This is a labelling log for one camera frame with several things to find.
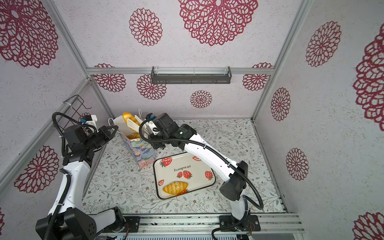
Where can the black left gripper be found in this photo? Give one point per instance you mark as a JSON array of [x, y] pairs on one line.
[[104, 131]]

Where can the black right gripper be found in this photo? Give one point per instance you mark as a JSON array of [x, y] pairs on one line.
[[154, 142]]

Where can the floral paper bag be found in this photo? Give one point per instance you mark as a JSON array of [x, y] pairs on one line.
[[141, 151]]

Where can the cream slotted tongs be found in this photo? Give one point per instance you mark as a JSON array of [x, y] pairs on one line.
[[134, 125]]

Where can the striped roll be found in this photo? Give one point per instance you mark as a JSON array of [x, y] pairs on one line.
[[128, 116]]

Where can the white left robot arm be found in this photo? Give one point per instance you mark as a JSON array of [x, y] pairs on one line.
[[66, 219]]

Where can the black wire basket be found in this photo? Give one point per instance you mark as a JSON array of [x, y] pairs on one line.
[[74, 108]]

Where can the white strawberry tray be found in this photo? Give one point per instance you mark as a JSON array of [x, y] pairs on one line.
[[183, 167]]

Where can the round yellow bun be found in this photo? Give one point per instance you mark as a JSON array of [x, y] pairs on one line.
[[134, 136]]

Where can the large oval striped loaf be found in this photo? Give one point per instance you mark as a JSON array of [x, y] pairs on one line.
[[176, 188]]

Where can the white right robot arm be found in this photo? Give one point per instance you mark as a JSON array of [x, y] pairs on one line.
[[237, 187]]

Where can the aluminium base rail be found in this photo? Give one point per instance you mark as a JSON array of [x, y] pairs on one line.
[[204, 224]]

